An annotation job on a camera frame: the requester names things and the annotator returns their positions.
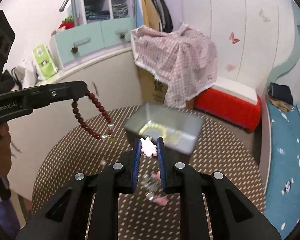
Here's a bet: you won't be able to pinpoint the white cubby shelf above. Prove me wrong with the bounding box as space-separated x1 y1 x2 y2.
74 0 137 26

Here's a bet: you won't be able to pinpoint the beige butterfly sticker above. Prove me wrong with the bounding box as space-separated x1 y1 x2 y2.
258 8 271 22

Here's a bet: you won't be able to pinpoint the hanging clothes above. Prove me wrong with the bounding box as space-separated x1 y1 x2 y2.
130 0 174 33

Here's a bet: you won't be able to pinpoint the beige fringed mat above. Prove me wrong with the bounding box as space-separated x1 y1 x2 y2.
269 97 295 112

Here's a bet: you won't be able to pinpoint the pink crystal bracelet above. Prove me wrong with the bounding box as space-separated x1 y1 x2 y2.
141 172 168 207

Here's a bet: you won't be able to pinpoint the yellow bead bracelet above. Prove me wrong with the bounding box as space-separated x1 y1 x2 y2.
137 122 169 140

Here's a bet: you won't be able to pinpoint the green packet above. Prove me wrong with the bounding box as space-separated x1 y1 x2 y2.
32 44 59 81

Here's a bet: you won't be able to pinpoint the white plastic bag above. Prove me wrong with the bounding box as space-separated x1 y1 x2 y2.
12 59 38 88

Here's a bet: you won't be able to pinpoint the teal drawer cabinet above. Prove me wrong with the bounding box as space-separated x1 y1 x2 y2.
49 17 137 71

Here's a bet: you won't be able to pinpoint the teal bed frame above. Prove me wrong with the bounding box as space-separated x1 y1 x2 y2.
271 4 300 85

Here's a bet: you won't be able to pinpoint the grey metal box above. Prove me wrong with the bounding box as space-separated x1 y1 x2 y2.
124 102 204 154

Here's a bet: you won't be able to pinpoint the red bead bracelet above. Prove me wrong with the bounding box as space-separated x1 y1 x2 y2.
71 92 116 144

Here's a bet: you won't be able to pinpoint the red box with white lid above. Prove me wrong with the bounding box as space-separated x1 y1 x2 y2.
194 76 262 133

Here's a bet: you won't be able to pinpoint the red plush toy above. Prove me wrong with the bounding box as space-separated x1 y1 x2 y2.
58 16 76 30

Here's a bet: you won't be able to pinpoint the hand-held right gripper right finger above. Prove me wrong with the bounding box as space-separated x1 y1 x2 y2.
156 136 282 240

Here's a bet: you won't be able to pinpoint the pink checked cloth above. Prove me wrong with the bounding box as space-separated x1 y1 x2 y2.
130 24 218 109

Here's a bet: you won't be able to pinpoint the cardboard box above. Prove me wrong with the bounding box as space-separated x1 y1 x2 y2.
137 65 194 110

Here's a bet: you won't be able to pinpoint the pink charm pendant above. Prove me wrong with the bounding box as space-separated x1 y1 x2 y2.
140 135 157 157

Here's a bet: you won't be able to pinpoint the folded denim clothes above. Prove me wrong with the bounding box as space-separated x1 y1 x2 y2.
86 3 129 22

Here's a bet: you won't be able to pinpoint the person's left hand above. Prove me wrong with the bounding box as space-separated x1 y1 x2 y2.
0 122 12 178

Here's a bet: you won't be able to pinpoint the blue printed bed sheet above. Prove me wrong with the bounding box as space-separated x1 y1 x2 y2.
263 100 300 239

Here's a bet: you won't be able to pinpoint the dark folded cloth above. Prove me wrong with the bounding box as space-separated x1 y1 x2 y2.
268 82 294 105

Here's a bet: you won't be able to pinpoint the person's purple trousers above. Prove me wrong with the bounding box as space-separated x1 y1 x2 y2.
0 194 21 240

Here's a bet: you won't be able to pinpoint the brown dotted tablecloth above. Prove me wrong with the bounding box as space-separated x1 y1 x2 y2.
31 105 267 240

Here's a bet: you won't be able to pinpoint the white wardrobe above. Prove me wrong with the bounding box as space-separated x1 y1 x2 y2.
165 0 299 98

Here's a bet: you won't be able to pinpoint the cream curved cabinet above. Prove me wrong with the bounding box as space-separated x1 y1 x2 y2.
4 46 143 205

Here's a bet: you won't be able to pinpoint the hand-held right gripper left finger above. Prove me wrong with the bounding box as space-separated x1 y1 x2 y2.
15 138 142 240

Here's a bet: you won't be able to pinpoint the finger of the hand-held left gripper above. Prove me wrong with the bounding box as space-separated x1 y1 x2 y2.
5 80 88 109

